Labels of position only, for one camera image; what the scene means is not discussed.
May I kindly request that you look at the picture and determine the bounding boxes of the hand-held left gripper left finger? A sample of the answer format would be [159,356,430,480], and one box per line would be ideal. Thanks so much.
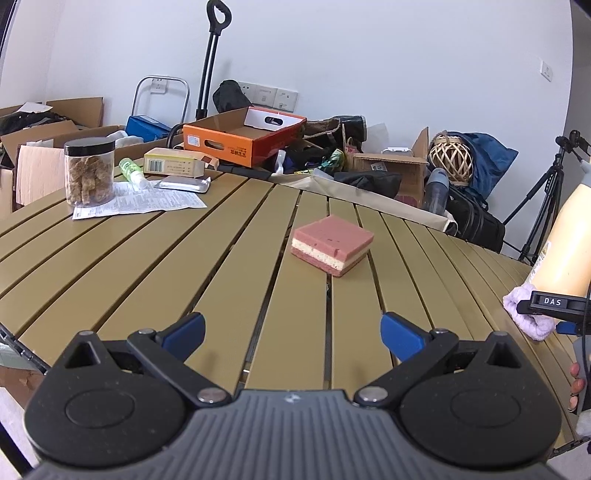
[65,312,232,408]

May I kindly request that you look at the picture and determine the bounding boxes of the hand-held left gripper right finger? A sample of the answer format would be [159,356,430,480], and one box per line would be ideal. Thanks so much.
[353,312,527,408]

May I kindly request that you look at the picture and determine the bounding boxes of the lilac fuzzy sock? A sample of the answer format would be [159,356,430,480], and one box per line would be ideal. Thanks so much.
[502,285,557,342]

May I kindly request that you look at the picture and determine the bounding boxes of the person's right hand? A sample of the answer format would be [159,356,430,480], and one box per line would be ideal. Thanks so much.
[568,362,583,412]

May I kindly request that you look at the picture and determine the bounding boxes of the yellow thermos jug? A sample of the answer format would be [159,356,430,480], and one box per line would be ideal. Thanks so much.
[526,161,591,299]

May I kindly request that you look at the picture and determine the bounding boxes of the black luggage bag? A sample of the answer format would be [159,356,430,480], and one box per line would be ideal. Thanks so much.
[445,185,507,254]

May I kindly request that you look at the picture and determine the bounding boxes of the pink layered sponge block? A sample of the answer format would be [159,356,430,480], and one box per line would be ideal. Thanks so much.
[291,215,375,278]

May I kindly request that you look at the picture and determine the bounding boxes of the printed paper sheet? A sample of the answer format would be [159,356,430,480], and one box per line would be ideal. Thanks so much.
[72,181,208,221]

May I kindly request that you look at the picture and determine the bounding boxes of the grey blue water bottle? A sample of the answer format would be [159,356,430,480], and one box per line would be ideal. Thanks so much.
[422,167,450,214]

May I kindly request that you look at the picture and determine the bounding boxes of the silver blister pack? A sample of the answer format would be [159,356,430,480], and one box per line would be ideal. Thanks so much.
[154,175,213,193]

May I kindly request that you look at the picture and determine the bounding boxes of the black flat pouch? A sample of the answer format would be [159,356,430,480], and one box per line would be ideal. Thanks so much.
[333,171,403,199]

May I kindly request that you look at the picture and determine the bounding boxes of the navy blue bag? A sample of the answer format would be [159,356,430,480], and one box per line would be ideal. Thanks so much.
[434,131,519,202]

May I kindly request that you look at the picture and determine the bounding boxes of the brown cardboard box red print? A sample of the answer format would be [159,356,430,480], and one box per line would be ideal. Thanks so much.
[353,127,430,209]

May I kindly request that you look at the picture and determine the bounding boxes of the wicker ball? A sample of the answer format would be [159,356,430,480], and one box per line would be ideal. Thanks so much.
[428,135,474,186]

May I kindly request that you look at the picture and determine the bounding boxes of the small green bottle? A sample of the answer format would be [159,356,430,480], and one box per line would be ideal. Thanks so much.
[119,158,151,191]

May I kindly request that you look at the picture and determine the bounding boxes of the pale yellow carton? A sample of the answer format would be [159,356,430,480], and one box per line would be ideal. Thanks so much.
[143,148,221,179]

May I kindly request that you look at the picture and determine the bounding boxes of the cardboard box with green bag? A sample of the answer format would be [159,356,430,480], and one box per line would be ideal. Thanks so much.
[0,342,45,402]

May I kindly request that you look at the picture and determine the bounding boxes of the clear snack jar black lid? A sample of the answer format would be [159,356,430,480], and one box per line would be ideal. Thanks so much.
[64,137,116,208]

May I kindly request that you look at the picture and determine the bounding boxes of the orange cardboard tray box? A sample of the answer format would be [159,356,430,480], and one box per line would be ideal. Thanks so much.
[182,106,308,169]

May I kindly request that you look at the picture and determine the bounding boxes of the blue box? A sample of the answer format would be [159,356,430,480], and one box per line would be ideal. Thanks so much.
[126,115,173,143]

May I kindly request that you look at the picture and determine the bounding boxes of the black cylinder case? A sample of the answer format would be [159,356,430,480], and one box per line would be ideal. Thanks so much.
[339,114,368,142]

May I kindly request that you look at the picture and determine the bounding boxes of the large open cardboard box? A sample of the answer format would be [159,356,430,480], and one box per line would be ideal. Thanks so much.
[0,124,185,219]

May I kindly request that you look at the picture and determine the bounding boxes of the black fabric bag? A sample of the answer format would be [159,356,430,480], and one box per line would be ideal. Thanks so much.
[212,80,253,113]

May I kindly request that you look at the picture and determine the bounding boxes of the black camera tripod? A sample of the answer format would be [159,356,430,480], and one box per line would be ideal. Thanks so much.
[501,130,591,267]

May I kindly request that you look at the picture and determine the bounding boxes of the silver metal trolley frame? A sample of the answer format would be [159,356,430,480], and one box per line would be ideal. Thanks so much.
[131,76,191,127]

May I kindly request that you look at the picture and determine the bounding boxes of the black wagon pull handle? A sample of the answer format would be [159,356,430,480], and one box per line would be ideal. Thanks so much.
[195,0,232,121]

